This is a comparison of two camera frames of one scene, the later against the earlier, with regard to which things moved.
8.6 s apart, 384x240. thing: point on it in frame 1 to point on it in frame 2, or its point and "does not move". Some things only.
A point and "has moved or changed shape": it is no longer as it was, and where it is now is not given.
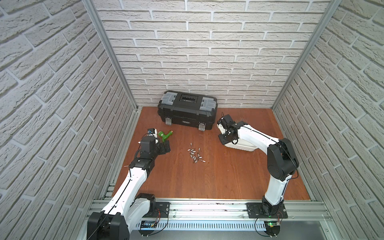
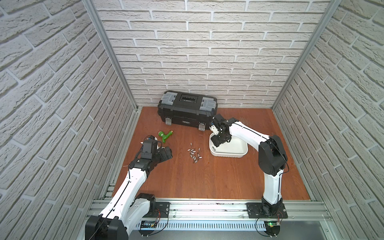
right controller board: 272,227 does not move
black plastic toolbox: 188,110 does not move
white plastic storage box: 242,145 has moved or changed shape
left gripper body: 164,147 to 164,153
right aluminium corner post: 329,15 does not move
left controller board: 147,227 does not move
